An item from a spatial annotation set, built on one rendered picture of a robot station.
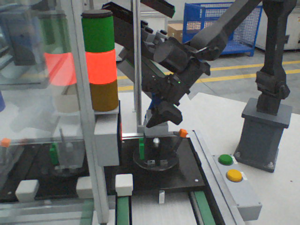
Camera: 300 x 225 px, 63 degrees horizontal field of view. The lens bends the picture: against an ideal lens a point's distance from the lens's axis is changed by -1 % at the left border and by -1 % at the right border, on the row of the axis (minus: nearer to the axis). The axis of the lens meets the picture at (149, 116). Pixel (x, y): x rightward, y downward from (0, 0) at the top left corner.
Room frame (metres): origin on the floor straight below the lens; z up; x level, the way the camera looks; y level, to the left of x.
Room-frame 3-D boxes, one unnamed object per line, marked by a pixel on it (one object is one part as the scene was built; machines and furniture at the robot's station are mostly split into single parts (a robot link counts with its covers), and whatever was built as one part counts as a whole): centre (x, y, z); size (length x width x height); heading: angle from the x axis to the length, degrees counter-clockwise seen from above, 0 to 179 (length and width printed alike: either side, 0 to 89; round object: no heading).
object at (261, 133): (0.75, -0.41, 0.96); 0.15 x 0.15 x 0.20; 60
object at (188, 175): (0.59, -0.02, 0.96); 0.24 x 0.24 x 0.02; 5
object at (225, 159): (0.60, -0.24, 0.96); 0.04 x 0.04 x 0.02
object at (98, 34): (0.39, 0.08, 1.38); 0.05 x 0.05 x 0.05
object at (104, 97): (0.39, 0.08, 1.28); 0.05 x 0.05 x 0.05
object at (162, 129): (0.59, -0.01, 1.11); 0.08 x 0.04 x 0.07; 96
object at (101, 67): (0.39, 0.08, 1.33); 0.05 x 0.05 x 0.05
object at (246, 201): (0.53, -0.24, 0.93); 0.21 x 0.07 x 0.06; 5
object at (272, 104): (0.75, -0.40, 1.09); 0.07 x 0.07 x 0.06; 60
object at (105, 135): (0.39, 0.08, 1.29); 0.12 x 0.05 x 0.25; 5
